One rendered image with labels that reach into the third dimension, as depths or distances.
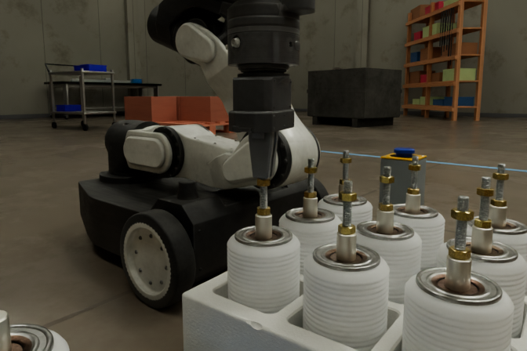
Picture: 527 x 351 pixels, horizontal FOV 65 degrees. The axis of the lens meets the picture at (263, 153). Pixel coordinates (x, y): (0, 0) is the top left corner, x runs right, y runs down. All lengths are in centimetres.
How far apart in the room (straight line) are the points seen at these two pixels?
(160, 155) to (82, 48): 885
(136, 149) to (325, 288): 84
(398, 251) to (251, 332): 21
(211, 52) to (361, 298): 68
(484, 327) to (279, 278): 23
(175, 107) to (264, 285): 462
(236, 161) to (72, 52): 898
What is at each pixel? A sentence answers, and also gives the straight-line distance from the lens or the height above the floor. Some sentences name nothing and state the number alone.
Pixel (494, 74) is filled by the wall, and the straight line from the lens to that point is 993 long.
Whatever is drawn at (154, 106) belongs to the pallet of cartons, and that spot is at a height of 31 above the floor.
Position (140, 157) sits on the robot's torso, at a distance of 120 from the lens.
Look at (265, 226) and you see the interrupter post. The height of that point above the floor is 27.
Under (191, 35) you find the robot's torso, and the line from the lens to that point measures 103.
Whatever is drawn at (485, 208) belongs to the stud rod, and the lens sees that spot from 55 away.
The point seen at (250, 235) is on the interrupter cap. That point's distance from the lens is 56.
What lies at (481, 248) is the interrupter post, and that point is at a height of 26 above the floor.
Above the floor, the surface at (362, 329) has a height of 19.
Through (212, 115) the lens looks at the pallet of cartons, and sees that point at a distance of 476.
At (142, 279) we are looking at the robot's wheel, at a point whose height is 5.
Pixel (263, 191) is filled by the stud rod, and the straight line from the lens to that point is 53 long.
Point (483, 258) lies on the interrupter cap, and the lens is 53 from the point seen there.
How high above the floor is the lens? 43
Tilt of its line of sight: 8 degrees down
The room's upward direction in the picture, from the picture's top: straight up
